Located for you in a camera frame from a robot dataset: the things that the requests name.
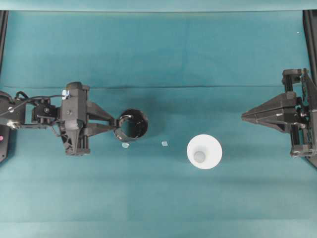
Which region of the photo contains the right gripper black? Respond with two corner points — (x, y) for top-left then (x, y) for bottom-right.
(241, 68), (317, 157)

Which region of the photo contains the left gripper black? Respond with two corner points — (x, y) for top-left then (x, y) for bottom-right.
(58, 82), (117, 156)

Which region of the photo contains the black cup holder with handle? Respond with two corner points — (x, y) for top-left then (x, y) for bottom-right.
(114, 109), (148, 142)

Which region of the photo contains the white paper cup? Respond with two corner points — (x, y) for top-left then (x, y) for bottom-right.
(186, 134), (222, 170)

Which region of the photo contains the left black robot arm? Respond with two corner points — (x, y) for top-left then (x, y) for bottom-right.
(0, 82), (119, 161)

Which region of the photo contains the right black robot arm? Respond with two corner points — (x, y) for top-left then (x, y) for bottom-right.
(241, 10), (317, 160)

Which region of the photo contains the left tape marker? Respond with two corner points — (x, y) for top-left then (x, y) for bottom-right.
(122, 143), (130, 148)

